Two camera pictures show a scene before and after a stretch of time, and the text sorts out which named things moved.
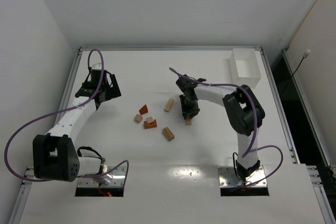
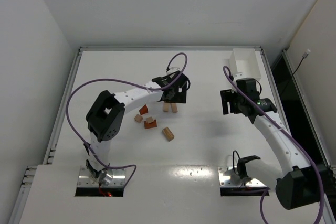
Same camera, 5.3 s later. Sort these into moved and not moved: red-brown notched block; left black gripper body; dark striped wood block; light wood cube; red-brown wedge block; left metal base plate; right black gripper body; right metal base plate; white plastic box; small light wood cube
Moved: right black gripper body; left black gripper body
Not moved: left metal base plate; red-brown wedge block; red-brown notched block; dark striped wood block; right metal base plate; white plastic box; light wood cube; small light wood cube
